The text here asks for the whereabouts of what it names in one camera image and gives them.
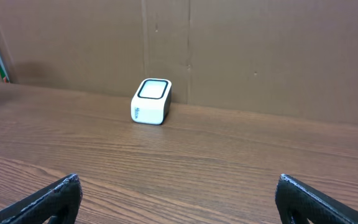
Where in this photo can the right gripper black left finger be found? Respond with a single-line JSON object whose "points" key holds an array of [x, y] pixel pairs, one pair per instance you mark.
{"points": [[58, 202]]}

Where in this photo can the white barcode scanner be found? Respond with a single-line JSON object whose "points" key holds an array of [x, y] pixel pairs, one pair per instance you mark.
{"points": [[151, 102]]}

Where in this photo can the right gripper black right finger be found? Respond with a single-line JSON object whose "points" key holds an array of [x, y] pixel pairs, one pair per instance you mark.
{"points": [[299, 203]]}

